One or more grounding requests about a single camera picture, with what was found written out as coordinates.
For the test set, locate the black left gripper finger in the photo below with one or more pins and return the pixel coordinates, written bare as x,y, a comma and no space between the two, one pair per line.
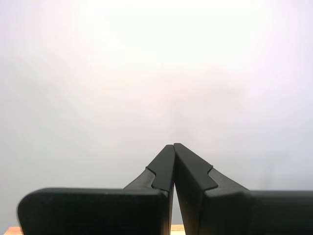
97,210
244,213

